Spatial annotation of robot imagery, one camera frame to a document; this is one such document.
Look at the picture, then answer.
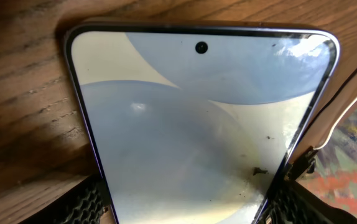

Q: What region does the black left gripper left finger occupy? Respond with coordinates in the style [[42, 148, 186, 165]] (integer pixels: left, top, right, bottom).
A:
[[20, 175, 110, 224]]

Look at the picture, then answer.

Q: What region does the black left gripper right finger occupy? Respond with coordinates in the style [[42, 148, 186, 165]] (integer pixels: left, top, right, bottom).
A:
[[253, 179, 357, 224]]

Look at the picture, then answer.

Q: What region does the blue Samsung Galaxy smartphone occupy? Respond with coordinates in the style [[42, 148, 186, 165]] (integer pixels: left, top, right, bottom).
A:
[[63, 21, 340, 223]]

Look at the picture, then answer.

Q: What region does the white power strip cord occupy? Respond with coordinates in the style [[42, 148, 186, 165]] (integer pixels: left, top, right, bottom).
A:
[[313, 72, 357, 151]]

